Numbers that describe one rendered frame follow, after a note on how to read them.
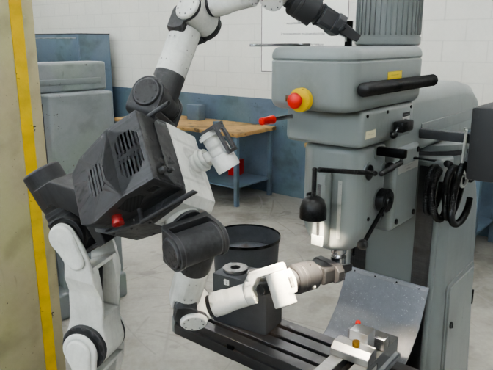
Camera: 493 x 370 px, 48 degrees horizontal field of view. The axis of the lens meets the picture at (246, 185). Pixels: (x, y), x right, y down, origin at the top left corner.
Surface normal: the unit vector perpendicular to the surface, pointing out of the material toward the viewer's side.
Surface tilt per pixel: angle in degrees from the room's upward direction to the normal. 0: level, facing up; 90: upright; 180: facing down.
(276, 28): 90
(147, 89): 62
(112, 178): 74
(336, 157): 90
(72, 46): 90
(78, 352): 90
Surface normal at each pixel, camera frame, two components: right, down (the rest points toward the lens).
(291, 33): -0.62, 0.20
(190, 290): 0.11, 0.70
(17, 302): 0.78, 0.16
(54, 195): -0.28, 0.24
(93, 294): -0.33, 0.62
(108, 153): -0.70, -0.09
